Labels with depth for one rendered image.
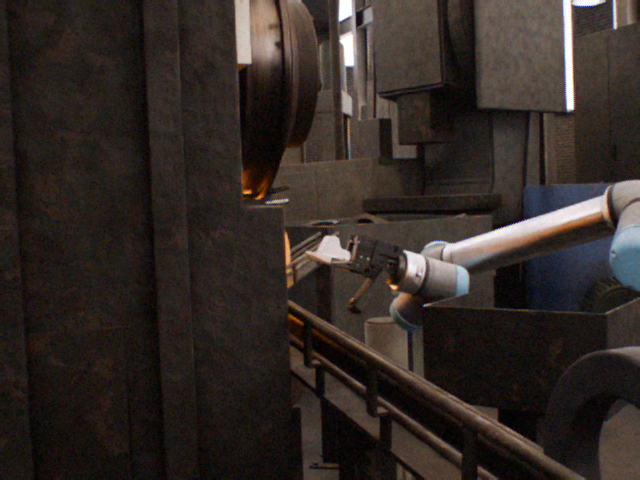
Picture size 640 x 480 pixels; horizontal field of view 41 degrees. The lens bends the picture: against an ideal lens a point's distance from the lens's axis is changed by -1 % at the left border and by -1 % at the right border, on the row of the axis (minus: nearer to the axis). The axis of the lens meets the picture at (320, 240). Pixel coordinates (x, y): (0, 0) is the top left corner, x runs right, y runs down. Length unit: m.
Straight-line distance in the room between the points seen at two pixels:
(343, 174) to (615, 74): 2.17
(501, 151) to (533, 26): 0.79
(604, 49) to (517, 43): 1.54
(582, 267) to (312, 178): 2.05
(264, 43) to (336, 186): 4.40
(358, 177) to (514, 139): 1.03
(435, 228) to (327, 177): 1.87
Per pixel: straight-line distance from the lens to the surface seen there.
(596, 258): 4.94
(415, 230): 4.04
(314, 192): 5.97
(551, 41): 5.56
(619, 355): 0.63
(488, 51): 5.06
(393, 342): 2.40
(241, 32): 1.16
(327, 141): 10.52
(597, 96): 6.73
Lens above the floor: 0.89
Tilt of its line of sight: 3 degrees down
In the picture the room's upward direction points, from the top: 2 degrees counter-clockwise
